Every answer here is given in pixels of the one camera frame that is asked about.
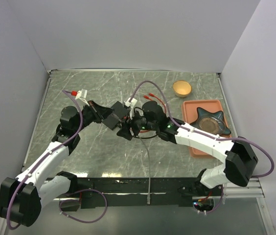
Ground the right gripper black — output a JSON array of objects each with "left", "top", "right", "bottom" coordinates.
[{"left": 116, "top": 106, "right": 159, "bottom": 141}]

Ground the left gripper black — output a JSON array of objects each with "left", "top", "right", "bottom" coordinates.
[{"left": 73, "top": 99, "right": 115, "bottom": 133}]

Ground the black network switch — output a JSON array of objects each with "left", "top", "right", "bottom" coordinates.
[{"left": 103, "top": 101, "right": 129, "bottom": 130}]

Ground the grey ethernet cable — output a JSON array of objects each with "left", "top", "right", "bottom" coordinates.
[{"left": 138, "top": 136, "right": 152, "bottom": 205}]

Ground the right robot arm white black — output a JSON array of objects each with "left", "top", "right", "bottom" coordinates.
[{"left": 117, "top": 99, "right": 258, "bottom": 195}]

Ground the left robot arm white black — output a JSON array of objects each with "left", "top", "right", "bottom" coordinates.
[{"left": 0, "top": 100, "right": 114, "bottom": 230}]

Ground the salmon pink tray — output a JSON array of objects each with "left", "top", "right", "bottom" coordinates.
[{"left": 181, "top": 99, "right": 234, "bottom": 159}]

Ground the yellow ceramic bowl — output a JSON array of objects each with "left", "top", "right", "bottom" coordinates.
[{"left": 173, "top": 80, "right": 192, "bottom": 98}]

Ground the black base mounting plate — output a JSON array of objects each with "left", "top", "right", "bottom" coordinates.
[{"left": 60, "top": 177, "right": 222, "bottom": 209}]

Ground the blue star-shaped dish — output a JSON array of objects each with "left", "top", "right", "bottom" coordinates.
[{"left": 190, "top": 107, "right": 231, "bottom": 136}]

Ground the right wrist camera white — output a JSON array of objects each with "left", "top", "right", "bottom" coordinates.
[{"left": 124, "top": 98, "right": 137, "bottom": 117}]

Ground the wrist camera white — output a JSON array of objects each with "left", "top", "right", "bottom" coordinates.
[
  {"left": 124, "top": 98, "right": 137, "bottom": 117},
  {"left": 70, "top": 89, "right": 89, "bottom": 107}
]

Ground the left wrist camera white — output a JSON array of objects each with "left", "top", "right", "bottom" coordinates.
[{"left": 70, "top": 89, "right": 89, "bottom": 107}]

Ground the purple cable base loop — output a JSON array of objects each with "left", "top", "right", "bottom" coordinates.
[{"left": 59, "top": 188, "right": 108, "bottom": 224}]

